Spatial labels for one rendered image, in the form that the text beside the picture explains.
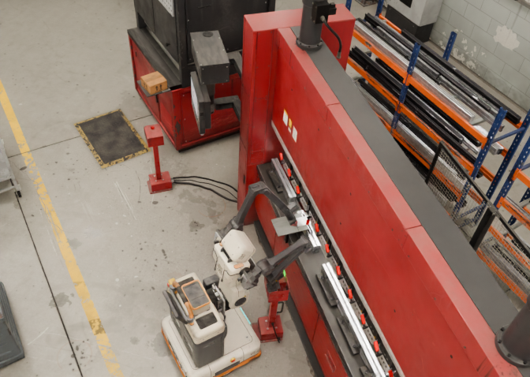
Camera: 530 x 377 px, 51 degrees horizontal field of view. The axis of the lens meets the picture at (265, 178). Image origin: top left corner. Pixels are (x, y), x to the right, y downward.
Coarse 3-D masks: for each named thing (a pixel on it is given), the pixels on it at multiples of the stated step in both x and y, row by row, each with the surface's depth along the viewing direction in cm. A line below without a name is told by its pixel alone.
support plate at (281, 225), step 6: (300, 216) 461; (276, 222) 455; (282, 222) 455; (288, 222) 456; (276, 228) 451; (282, 228) 451; (288, 228) 452; (294, 228) 452; (300, 228) 453; (306, 228) 453; (282, 234) 447
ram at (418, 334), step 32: (288, 64) 417; (288, 96) 431; (288, 128) 445; (320, 128) 379; (320, 160) 391; (320, 192) 403; (352, 192) 350; (352, 224) 359; (384, 224) 315; (352, 256) 369; (384, 256) 323; (384, 288) 331; (416, 288) 293; (384, 320) 340; (416, 320) 300; (416, 352) 307; (448, 352) 275
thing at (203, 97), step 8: (192, 72) 492; (192, 80) 484; (200, 88) 477; (200, 96) 469; (208, 96) 474; (192, 104) 509; (200, 104) 465; (208, 104) 471; (200, 112) 471; (208, 112) 477; (200, 120) 477; (208, 120) 483; (200, 128) 483; (208, 128) 490
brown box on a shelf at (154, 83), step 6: (156, 72) 573; (144, 78) 564; (150, 78) 564; (156, 78) 564; (162, 78) 566; (144, 84) 564; (150, 84) 557; (156, 84) 559; (162, 84) 564; (144, 90) 568; (150, 90) 559; (156, 90) 564; (162, 90) 569; (168, 90) 570; (150, 96) 563
